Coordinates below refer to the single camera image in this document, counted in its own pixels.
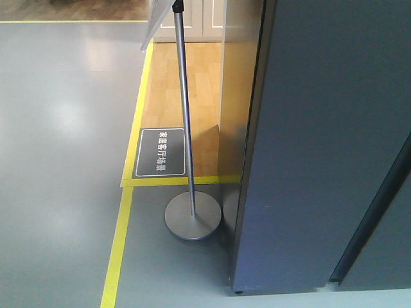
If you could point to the fridge door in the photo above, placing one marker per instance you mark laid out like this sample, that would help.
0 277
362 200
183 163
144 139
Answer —
331 116

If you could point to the dark grey fridge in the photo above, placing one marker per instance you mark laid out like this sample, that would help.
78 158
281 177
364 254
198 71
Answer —
378 255

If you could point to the black floor label sticker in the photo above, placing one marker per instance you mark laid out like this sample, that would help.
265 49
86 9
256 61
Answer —
160 152

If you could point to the silver sign stand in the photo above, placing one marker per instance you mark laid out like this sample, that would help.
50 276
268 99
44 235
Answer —
192 215

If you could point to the yellow floor tape line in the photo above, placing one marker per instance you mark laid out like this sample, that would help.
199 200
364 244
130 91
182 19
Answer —
205 65

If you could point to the white cabinet in background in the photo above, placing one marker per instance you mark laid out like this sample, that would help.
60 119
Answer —
229 22

